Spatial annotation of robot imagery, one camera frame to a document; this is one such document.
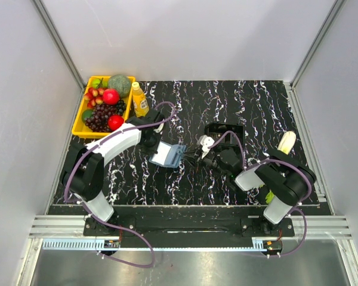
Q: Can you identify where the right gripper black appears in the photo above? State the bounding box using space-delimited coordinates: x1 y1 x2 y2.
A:
181 146 230 178

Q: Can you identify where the blue card holder wallet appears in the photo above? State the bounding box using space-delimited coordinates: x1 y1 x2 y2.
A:
149 141 186 169

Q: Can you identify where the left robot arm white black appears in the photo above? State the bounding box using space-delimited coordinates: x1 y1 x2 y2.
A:
60 109 165 235

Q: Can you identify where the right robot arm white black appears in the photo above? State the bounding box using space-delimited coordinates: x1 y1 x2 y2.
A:
195 131 316 236

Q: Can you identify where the black card box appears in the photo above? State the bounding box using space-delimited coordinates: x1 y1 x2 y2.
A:
204 122 245 147

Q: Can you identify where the yellow juice bottle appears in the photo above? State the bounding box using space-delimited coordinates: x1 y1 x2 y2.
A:
131 82 149 117

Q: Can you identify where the red apple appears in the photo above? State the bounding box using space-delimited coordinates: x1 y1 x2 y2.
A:
107 115 124 132

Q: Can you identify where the dark purple grape bunch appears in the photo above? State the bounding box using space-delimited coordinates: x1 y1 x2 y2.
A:
84 100 126 133

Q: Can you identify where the green melon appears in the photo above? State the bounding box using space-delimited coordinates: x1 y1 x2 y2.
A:
107 74 132 98

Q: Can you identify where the white celery stalk with leaves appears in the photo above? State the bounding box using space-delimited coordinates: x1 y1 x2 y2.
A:
265 131 297 204

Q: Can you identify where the green avocado fruit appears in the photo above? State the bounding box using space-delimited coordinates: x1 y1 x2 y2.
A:
81 109 94 123

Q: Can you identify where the small red fruit cluster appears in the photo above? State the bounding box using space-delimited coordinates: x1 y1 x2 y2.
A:
84 87 105 109

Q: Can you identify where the yellow plastic tray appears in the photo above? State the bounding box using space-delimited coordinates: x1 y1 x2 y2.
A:
72 75 135 139

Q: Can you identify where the green lime fruit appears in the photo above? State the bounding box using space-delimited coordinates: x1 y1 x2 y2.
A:
91 78 103 89

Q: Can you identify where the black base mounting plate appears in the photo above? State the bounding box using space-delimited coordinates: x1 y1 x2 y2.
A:
83 204 295 239

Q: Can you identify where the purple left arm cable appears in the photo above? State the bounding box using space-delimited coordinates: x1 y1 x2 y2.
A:
64 101 176 268

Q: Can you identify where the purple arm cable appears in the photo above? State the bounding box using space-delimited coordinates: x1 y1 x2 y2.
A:
208 130 314 257
64 101 176 268

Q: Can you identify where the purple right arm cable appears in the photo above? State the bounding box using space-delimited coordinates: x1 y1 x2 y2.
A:
208 130 314 257

